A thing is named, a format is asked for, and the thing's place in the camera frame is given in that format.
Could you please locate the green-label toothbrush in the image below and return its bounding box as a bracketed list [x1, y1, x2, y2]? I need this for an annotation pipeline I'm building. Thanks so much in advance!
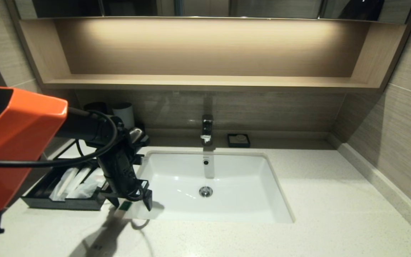
[84, 201, 135, 257]

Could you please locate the long clear toothbrush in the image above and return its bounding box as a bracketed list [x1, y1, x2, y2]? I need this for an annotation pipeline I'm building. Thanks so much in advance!
[66, 166, 92, 198]

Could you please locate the black drawer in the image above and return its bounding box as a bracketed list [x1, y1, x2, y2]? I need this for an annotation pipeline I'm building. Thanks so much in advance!
[21, 159, 120, 211]

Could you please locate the short clear toothbrush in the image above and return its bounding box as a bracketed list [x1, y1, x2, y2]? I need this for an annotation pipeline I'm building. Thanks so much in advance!
[50, 167, 79, 201]

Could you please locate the white sachet with round pad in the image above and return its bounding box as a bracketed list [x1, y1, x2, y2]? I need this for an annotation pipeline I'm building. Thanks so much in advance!
[92, 168, 107, 183]

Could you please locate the white flat sachet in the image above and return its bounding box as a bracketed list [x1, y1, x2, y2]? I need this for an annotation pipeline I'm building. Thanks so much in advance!
[71, 181, 107, 199]

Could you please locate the white card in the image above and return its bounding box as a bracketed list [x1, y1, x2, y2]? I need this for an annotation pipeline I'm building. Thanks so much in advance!
[59, 141, 101, 160]

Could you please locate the white cup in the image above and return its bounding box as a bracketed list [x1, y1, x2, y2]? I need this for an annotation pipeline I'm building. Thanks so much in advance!
[112, 103, 135, 130]

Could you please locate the black cup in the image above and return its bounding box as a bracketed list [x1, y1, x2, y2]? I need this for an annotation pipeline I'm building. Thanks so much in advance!
[84, 102, 109, 115]

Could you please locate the chrome faucet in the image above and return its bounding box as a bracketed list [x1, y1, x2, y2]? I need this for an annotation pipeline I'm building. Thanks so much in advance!
[201, 115, 214, 147]

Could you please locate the white sink basin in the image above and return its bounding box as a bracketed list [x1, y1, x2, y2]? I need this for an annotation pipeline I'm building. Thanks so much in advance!
[126, 152, 294, 223]

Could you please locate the black soap dish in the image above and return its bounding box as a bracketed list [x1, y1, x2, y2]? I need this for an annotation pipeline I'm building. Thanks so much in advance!
[227, 134, 251, 148]

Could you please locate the mirror cabinet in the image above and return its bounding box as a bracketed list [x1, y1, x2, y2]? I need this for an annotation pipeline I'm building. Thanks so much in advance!
[15, 0, 411, 25]

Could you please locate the light wooden wall shelf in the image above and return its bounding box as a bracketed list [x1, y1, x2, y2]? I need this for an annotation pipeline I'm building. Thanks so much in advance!
[7, 17, 411, 94]

